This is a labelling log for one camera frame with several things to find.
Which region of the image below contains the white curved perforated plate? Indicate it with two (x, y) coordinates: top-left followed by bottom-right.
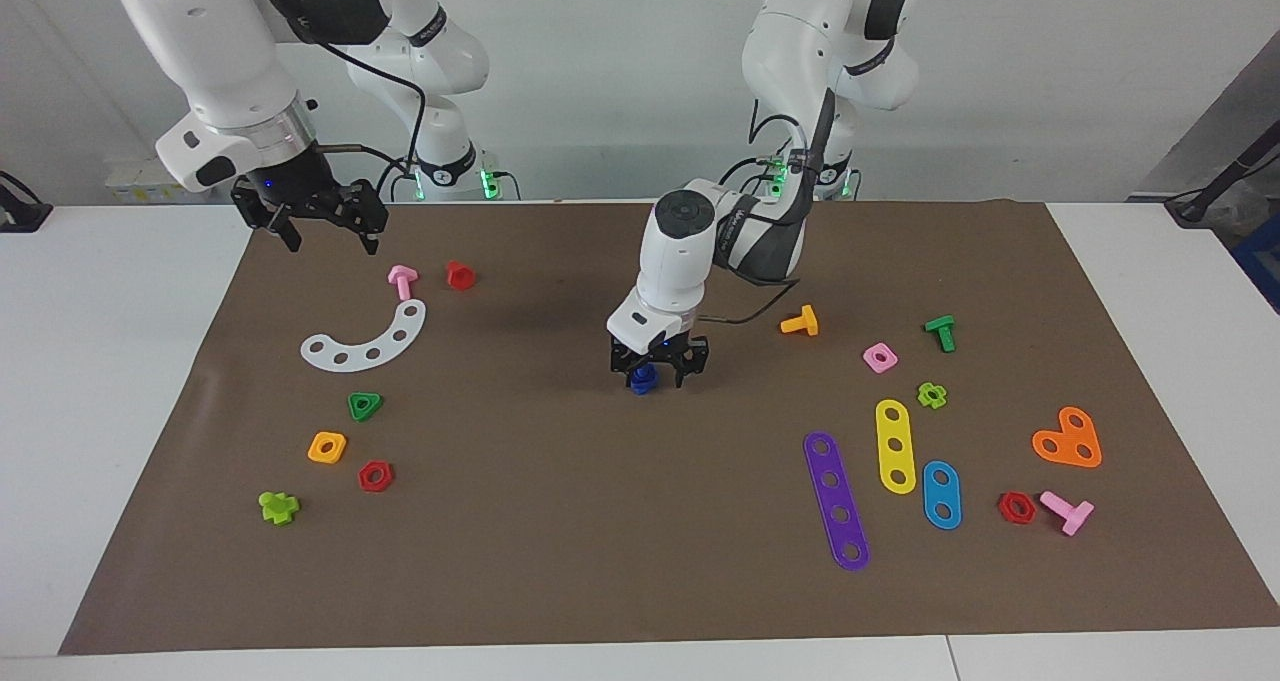
(300, 299), (428, 374)

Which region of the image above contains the white power strip box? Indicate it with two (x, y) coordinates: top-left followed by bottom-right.
(105, 156), (216, 205)

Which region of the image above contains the brown table mat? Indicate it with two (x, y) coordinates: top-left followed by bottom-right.
(58, 199), (1280, 656)

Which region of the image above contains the purple four-hole plate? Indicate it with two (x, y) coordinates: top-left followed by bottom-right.
(802, 431), (872, 572)

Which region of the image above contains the yellow three-hole plate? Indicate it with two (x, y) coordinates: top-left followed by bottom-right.
(875, 398), (918, 496)

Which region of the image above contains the black table clamp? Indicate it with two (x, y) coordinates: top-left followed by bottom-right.
(0, 169), (53, 234)

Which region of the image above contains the blue two-hole plate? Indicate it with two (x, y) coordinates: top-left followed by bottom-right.
(921, 460), (963, 531)

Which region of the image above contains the orange heart-shaped plate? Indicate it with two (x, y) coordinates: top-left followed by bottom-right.
(1031, 406), (1104, 470)

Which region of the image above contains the blue crate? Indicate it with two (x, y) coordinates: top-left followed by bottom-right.
(1233, 239), (1280, 314)

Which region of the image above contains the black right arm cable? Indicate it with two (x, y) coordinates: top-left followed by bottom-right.
(252, 0), (429, 177)

